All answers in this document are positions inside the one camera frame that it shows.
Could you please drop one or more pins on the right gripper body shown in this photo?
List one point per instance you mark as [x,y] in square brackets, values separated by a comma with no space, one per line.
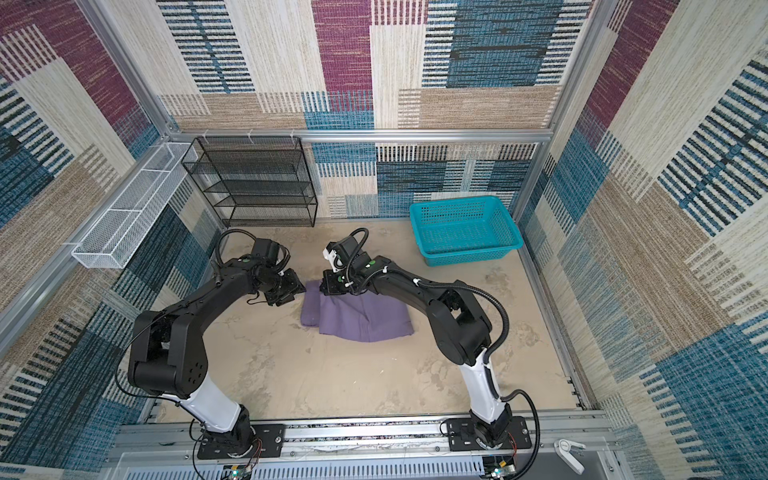
[329,283]

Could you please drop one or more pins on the purple trousers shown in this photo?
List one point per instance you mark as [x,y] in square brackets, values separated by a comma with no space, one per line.
[365,318]

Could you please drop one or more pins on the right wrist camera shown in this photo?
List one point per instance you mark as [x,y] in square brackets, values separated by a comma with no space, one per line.
[342,249]

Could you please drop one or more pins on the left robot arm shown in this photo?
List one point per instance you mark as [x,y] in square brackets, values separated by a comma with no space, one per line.
[168,357]

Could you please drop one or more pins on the white wire mesh tray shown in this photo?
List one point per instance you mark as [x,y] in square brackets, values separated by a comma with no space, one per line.
[119,231]

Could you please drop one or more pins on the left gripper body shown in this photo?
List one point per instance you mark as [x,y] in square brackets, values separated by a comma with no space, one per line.
[286,288]

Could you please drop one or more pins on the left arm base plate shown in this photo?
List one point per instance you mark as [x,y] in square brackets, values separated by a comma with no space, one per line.
[261,440]

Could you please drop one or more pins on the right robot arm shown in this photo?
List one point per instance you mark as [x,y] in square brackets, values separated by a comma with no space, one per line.
[467,324]

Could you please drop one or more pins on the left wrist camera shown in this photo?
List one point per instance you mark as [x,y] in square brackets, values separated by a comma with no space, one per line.
[268,252]

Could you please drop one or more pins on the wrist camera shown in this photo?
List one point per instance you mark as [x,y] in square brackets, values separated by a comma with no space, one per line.
[268,252]
[342,249]

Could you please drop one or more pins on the teal plastic basket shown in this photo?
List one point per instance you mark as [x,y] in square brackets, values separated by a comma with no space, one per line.
[464,230]

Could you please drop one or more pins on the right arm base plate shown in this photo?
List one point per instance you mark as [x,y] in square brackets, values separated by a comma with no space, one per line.
[469,434]

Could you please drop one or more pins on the black mesh shelf rack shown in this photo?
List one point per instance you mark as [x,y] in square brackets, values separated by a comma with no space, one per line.
[254,181]

